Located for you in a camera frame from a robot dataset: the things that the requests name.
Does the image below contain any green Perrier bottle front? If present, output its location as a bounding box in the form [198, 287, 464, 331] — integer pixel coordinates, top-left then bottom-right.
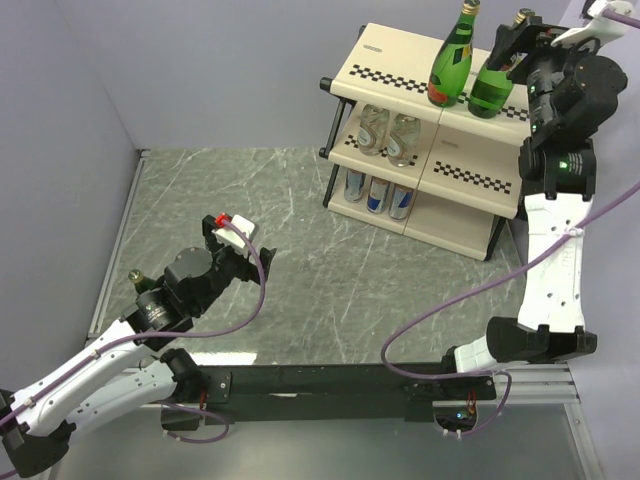
[427, 0, 481, 108]

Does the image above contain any light blue drink can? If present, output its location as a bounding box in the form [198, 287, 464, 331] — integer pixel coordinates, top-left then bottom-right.
[344, 169, 366, 203]

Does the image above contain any Red Bull can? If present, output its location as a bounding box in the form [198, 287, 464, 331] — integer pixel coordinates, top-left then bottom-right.
[366, 177, 390, 214]

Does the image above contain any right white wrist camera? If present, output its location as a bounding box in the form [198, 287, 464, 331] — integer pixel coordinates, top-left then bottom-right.
[551, 0, 639, 48]

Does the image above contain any green Perrier bottle tall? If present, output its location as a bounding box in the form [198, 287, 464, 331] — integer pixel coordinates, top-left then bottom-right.
[468, 40, 524, 119]

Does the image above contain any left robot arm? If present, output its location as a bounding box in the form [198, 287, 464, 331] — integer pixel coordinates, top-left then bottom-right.
[1, 214, 275, 478]

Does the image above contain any aluminium frame rail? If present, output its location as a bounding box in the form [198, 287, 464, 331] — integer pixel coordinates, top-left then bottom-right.
[29, 148, 151, 480]

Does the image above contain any silver can red tab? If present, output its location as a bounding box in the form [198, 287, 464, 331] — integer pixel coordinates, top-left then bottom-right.
[388, 184, 414, 221]

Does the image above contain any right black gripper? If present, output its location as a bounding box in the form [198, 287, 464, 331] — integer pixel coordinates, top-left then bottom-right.
[486, 14, 602, 137]

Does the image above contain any beige checkered shelf rack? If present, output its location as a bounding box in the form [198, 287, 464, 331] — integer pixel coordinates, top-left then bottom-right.
[320, 23, 529, 261]

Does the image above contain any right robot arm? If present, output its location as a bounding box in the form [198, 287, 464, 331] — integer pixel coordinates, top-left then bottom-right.
[438, 9, 628, 399]

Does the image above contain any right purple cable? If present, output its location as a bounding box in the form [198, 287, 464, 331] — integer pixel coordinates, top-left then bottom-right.
[382, 0, 640, 436]

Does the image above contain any black base beam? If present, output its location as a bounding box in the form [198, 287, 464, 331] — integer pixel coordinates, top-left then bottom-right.
[169, 364, 497, 423]

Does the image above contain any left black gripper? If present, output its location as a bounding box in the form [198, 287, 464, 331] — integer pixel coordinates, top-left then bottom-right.
[193, 218, 275, 315]

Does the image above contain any clear glass bottle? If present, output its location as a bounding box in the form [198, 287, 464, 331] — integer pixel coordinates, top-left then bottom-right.
[387, 113, 421, 167]
[357, 104, 390, 156]

